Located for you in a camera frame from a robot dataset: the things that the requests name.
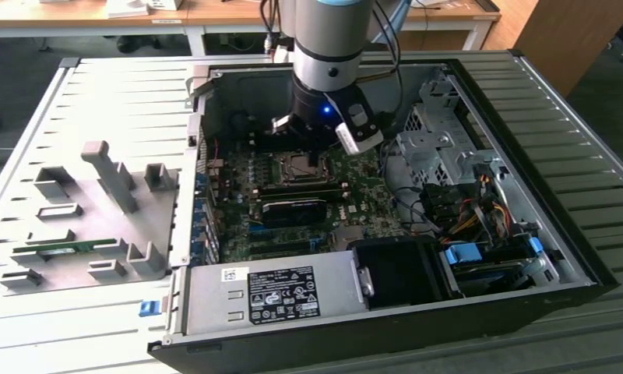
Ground silver CPU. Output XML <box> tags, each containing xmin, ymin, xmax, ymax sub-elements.
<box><xmin>289</xmin><ymin>153</ymin><xmax>326</xmax><ymax>175</ymax></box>

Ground metal socket cover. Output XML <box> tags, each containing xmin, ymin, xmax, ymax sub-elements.
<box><xmin>279</xmin><ymin>150</ymin><xmax>338</xmax><ymax>185</ymax></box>

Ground CPU socket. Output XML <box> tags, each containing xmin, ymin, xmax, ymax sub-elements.
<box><xmin>275</xmin><ymin>150</ymin><xmax>340</xmax><ymax>187</ymax></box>

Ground black RAM slot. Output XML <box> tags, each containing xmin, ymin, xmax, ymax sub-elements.
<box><xmin>260</xmin><ymin>192</ymin><xmax>348</xmax><ymax>203</ymax></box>
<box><xmin>257</xmin><ymin>185</ymin><xmax>345</xmax><ymax>196</ymax></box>

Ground green motherboard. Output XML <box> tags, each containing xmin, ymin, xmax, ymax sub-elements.
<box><xmin>192</xmin><ymin>130</ymin><xmax>400</xmax><ymax>263</ymax></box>

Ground black graphics card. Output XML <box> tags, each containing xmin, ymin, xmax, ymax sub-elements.
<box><xmin>259</xmin><ymin>196</ymin><xmax>328</xmax><ymax>230</ymax></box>

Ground grey chipset heatsink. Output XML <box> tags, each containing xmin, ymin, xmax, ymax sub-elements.
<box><xmin>330</xmin><ymin>227</ymin><xmax>366</xmax><ymax>250</ymax></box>

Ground silver drive cage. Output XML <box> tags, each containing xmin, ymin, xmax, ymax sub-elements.
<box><xmin>394</xmin><ymin>73</ymin><xmax>508</xmax><ymax>190</ymax></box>

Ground silver power supply latch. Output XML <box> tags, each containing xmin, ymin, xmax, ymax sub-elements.
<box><xmin>357</xmin><ymin>266</ymin><xmax>377</xmax><ymax>300</ymax></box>

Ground blue disk carrier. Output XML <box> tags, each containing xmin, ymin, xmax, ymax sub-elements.
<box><xmin>444</xmin><ymin>242</ymin><xmax>484</xmax><ymax>267</ymax></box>

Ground black shoe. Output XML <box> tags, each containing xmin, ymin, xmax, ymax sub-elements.
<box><xmin>116</xmin><ymin>34</ymin><xmax>163</xmax><ymax>55</ymax></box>

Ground silver power supply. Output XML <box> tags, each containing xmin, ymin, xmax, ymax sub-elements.
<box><xmin>181</xmin><ymin>250</ymin><xmax>370</xmax><ymax>337</ymax></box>

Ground white box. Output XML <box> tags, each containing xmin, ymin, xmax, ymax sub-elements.
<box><xmin>107</xmin><ymin>0</ymin><xmax>153</xmax><ymax>19</ymax></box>

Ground grey parts rack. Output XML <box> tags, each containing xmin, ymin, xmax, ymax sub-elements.
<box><xmin>0</xmin><ymin>139</ymin><xmax>183</xmax><ymax>297</ymax></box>

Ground black PC case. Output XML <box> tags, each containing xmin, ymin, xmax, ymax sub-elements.
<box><xmin>145</xmin><ymin>58</ymin><xmax>618</xmax><ymax>374</ymax></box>

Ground wooden cabinet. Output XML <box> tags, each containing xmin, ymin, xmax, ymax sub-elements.
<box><xmin>481</xmin><ymin>0</ymin><xmax>623</xmax><ymax>98</ymax></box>

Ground green RAM stick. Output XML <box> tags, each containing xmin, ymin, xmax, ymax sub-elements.
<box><xmin>12</xmin><ymin>240</ymin><xmax>97</xmax><ymax>258</ymax></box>

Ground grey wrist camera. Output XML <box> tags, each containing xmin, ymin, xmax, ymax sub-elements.
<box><xmin>334</xmin><ymin>100</ymin><xmax>386</xmax><ymax>155</ymax></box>
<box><xmin>269</xmin><ymin>114</ymin><xmax>299</xmax><ymax>136</ymax></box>

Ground black camera cable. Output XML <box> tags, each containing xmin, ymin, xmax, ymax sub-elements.
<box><xmin>370</xmin><ymin>0</ymin><xmax>406</xmax><ymax>120</ymax></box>

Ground grey case handle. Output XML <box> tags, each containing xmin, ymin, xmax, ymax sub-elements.
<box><xmin>184</xmin><ymin>64</ymin><xmax>213</xmax><ymax>110</ymax></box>

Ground yellow power wires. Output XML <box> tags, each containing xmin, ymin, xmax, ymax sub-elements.
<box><xmin>442</xmin><ymin>177</ymin><xmax>514</xmax><ymax>245</ymax></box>

